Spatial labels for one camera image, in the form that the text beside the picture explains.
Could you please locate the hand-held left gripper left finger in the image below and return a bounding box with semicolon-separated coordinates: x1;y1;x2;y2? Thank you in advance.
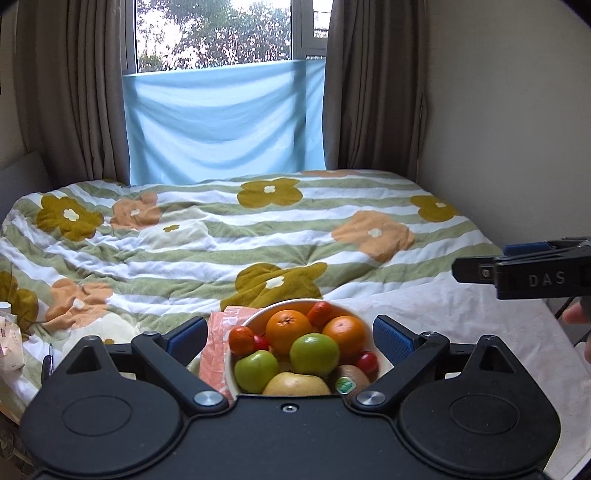
53;316;230;411

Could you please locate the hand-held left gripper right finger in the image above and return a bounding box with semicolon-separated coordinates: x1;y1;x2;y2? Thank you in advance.
351;315;527;411

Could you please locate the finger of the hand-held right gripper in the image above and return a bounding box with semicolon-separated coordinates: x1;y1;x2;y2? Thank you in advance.
452;247;591;301
503;237;591;257

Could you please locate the brown kiwi with green sticker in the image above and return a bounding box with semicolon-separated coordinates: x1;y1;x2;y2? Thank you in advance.
332;364;372;401

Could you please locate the small orange tomato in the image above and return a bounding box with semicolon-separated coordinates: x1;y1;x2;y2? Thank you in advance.
228;326;256;357

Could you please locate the cream printed bowl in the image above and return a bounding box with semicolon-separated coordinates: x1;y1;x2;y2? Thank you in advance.
224;298;394;398

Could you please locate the green apple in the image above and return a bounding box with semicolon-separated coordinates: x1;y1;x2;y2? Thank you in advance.
289;333;341;377
234;349;280;394

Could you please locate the yellow russet apple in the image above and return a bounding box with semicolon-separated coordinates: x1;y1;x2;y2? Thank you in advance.
262;371;333;396

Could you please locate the person's right hand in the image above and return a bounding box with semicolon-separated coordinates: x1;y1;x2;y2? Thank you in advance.
563;298;591;366

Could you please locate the pink printed towel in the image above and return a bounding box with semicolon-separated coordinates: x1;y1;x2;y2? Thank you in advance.
198;306;251;403

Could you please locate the large orange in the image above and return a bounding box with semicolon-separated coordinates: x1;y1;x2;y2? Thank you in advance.
322;316;369;360
265;309;314;354

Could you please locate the white bed sheet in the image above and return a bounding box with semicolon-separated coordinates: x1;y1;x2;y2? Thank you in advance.
323;271;583;480

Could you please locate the floral striped blanket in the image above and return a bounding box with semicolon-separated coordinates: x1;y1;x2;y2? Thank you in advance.
0;170;505;418

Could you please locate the white paper packet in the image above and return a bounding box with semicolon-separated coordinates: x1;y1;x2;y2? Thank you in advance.
0;315;25;372

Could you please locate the light blue window cloth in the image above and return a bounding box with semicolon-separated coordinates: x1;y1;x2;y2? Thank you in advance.
122;58;328;186

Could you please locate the brown curtain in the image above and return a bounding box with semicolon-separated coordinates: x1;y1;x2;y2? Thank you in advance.
322;0;429;180
13;0;136;186

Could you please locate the grey headboard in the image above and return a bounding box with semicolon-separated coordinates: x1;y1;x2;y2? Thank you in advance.
0;151;53;222

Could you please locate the window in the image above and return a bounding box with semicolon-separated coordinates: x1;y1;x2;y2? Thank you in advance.
134;0;334;75

